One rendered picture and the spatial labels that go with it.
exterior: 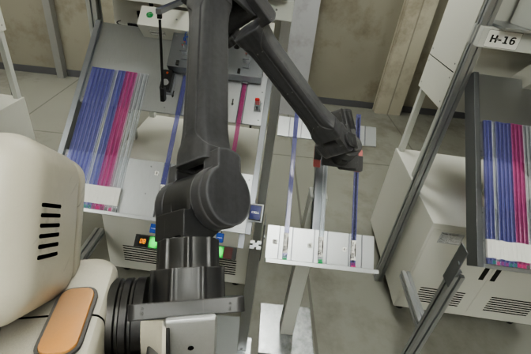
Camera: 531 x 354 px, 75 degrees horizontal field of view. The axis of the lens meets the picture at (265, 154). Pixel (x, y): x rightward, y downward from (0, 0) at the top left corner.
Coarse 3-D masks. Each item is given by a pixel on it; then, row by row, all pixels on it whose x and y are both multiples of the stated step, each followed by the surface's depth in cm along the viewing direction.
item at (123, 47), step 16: (112, 32) 131; (128, 32) 131; (96, 48) 130; (112, 48) 130; (128, 48) 130; (144, 48) 130; (96, 64) 128; (112, 64) 128; (128, 64) 128; (144, 64) 128; (160, 80) 127; (176, 80) 127; (176, 96) 126; (240, 96) 126; (256, 96) 126; (160, 112) 124; (256, 112) 125
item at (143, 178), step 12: (132, 168) 119; (144, 168) 119; (156, 168) 119; (132, 180) 118; (144, 180) 118; (156, 180) 118; (252, 180) 119; (132, 192) 117; (144, 192) 117; (156, 192) 117; (120, 204) 116; (132, 204) 116; (144, 204) 116; (144, 216) 115; (240, 228) 115
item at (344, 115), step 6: (336, 114) 88; (342, 114) 88; (348, 114) 89; (342, 120) 87; (348, 120) 89; (348, 126) 88; (354, 126) 89; (348, 132) 82; (348, 138) 81; (354, 138) 84; (348, 144) 80; (354, 144) 83
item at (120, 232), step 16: (144, 128) 187; (160, 128) 189; (240, 128) 200; (144, 144) 173; (160, 144) 175; (176, 144) 176; (240, 144) 184; (256, 144) 186; (160, 160) 162; (112, 224) 160; (128, 224) 160; (144, 224) 159; (112, 240) 166; (128, 240) 165; (224, 240) 160; (112, 256) 171; (128, 256) 171; (144, 256) 170; (240, 256) 164; (224, 272) 171; (240, 272) 170
